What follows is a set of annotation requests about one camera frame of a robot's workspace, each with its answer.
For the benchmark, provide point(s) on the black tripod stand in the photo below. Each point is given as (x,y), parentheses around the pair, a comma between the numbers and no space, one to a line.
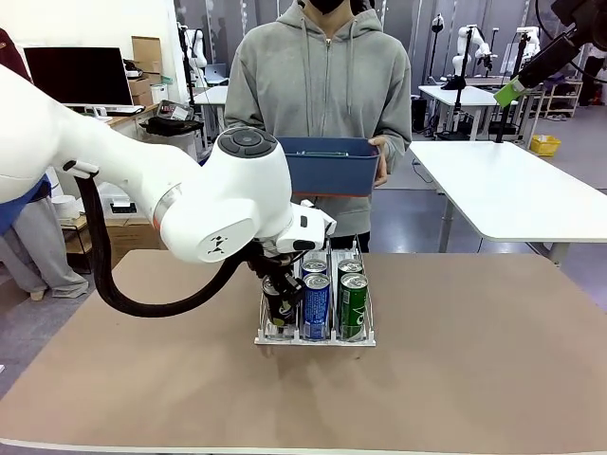
(503,125)
(459,109)

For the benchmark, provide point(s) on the yellow plastic basket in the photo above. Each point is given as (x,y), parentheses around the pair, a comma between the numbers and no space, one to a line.
(545,146)

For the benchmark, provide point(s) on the small wooden side table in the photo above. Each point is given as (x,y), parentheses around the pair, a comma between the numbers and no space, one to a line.
(71,223)

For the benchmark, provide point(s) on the person in grey hoodie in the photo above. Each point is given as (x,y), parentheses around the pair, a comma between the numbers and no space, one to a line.
(322,95)

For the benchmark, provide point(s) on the white paper roll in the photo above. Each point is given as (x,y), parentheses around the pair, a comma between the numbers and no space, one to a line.
(62,206)

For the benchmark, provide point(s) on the black flat bag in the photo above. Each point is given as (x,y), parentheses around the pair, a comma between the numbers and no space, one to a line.
(171,125)

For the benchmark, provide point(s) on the green soda can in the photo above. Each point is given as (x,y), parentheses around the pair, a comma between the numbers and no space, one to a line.
(353,308)
(351,267)

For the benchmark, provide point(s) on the black light stand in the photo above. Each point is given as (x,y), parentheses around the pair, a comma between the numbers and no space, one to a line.
(438,21)

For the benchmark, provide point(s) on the white cart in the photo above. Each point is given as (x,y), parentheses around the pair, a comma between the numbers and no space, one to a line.
(189,142)

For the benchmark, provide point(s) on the blue plastic bin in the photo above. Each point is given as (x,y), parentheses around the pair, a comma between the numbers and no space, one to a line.
(332,170)

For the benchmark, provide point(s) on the white desk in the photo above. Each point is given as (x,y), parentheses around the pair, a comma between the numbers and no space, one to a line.
(450,95)
(211,95)

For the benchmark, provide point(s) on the clear plastic storage box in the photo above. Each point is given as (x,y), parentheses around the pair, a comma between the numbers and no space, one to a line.
(121,207)

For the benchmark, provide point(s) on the blue Pocari Sweat can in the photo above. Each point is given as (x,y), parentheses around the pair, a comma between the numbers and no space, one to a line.
(315,267)
(316,310)

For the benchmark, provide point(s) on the person's left hand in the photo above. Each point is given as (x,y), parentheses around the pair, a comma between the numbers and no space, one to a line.
(384,158)

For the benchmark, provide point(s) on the wooden shelf rack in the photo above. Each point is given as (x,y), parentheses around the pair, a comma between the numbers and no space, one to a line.
(564,81)

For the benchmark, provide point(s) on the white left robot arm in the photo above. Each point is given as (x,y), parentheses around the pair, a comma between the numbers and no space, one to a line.
(142,189)

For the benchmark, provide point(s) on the black Pepsi can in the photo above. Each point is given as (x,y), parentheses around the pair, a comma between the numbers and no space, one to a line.
(274,308)

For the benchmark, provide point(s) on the clear box with items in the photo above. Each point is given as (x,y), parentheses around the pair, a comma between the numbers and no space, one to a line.
(175,110)

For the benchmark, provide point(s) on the silver laptop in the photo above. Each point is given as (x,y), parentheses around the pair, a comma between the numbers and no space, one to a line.
(215,71)

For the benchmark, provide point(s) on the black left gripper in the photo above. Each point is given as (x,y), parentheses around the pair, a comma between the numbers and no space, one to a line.
(268,265)

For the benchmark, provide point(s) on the large brown cardboard box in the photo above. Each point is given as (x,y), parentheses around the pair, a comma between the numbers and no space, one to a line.
(128,237)

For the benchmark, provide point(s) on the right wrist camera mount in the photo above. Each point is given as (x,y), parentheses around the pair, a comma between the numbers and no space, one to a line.
(585,19)

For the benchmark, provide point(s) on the white cabinet with wooden top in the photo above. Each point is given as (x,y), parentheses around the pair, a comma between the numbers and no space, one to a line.
(124,129)

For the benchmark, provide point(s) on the small white plastic container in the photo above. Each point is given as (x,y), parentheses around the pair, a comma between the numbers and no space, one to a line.
(160,93)

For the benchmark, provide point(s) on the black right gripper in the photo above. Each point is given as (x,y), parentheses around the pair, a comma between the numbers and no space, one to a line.
(550,61)

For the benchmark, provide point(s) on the person's left forearm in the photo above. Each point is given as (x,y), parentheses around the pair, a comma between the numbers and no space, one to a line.
(400,147)

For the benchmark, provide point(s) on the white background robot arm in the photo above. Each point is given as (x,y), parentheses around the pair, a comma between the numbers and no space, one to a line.
(533,45)
(481,45)
(199,52)

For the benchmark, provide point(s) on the large white table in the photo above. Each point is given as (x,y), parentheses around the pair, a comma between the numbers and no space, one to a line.
(521,199)

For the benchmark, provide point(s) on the black computer monitor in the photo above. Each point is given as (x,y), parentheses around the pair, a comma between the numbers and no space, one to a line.
(76,76)

